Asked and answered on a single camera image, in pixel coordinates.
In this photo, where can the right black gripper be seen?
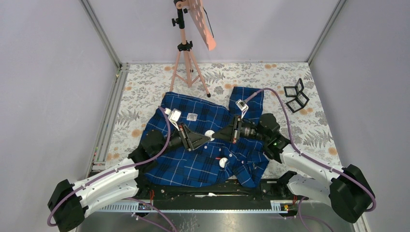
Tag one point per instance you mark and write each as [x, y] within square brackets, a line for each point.
[229, 132]

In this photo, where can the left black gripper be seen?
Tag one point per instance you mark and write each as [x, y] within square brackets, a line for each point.
[191, 140]

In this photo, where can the blue plaid shirt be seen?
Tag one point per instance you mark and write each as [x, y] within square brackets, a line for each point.
[200, 167]

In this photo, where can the black jewelry box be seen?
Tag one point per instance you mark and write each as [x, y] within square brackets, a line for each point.
[298, 103]

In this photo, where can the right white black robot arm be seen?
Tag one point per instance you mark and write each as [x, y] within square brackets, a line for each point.
[344, 189]

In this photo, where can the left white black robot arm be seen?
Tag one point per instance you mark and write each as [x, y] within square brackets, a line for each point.
[71, 203]

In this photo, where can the pink tripod stand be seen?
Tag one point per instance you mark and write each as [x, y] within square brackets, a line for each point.
[193, 72]

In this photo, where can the floral table mat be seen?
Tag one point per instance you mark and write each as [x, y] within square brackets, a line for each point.
[146, 85]

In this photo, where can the pink perforated board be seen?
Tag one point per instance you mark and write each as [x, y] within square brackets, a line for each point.
[199, 17]

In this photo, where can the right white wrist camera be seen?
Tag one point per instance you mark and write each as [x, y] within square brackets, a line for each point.
[242, 105]

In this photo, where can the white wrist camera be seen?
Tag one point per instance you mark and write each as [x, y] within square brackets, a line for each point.
[173, 117]
[242, 105]

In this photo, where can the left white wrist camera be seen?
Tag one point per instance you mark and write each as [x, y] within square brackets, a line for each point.
[173, 117]

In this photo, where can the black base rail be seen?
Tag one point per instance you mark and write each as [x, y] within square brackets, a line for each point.
[228, 194]

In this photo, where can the grey slotted cable duct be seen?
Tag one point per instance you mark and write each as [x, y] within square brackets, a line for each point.
[136, 207]

